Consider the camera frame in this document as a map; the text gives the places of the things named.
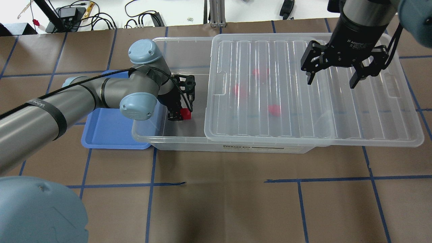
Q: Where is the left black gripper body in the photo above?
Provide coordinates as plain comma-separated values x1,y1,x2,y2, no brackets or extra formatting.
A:
159,75,196,110

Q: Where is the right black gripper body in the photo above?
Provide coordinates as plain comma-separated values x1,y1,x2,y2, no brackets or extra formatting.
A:
326,13,387,68

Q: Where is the red block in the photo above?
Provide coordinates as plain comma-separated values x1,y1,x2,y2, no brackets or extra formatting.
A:
252,68,270,80
232,84,247,99
267,104,282,117
180,108,192,120

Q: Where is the clear plastic storage box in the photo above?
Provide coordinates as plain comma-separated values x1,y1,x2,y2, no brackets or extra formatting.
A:
132,34,336,153

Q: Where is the clear plastic box lid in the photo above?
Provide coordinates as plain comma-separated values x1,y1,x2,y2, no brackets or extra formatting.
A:
204,33,424,147

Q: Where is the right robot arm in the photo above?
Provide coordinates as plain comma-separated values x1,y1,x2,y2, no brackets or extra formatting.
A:
301,0,432,89

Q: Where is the red block under lid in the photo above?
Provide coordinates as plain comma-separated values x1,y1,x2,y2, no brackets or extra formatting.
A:
232,84,247,99
252,68,270,80
267,104,282,117

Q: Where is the blue plastic tray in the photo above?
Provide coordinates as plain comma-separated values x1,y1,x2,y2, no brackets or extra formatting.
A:
81,70,152,150

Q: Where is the black power adapter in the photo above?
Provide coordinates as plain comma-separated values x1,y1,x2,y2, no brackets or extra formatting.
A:
58,7,79,21

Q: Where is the aluminium frame post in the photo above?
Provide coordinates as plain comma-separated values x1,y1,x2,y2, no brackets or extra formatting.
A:
209,0,227,28

